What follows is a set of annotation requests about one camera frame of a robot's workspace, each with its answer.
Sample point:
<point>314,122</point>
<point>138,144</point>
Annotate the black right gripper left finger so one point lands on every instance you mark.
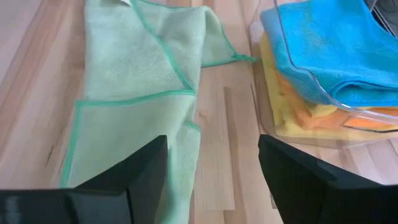
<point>93,205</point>

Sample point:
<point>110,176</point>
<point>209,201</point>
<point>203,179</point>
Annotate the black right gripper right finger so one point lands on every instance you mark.
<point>326,199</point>

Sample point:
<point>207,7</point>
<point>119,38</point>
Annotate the yellow microfiber towel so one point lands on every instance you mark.
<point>323,110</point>
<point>295,132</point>

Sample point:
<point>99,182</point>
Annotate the orange microfiber towel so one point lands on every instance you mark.
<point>304,119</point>

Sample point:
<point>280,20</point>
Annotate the green microfiber towel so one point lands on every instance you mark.
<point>124,62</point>

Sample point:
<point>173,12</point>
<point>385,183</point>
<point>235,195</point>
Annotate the blue microfiber towel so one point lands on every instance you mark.
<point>335,46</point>

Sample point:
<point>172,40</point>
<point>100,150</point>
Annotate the clear plastic bin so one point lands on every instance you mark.
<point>261,118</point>

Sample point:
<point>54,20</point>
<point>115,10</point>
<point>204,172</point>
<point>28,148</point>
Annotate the black aluminium rig frame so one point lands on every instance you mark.
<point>388,15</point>

